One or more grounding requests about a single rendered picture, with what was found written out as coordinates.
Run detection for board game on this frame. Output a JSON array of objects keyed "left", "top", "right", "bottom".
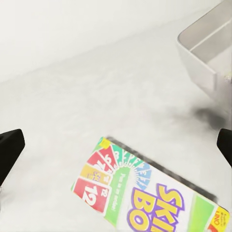
[
  {"left": 222, "top": 70, "right": 232, "bottom": 85},
  {"left": 71, "top": 137, "right": 230, "bottom": 232}
]

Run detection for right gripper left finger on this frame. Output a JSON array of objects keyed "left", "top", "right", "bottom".
[{"left": 0, "top": 129, "right": 25, "bottom": 187}]

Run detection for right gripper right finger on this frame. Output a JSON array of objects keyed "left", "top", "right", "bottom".
[{"left": 217, "top": 128, "right": 232, "bottom": 168}]

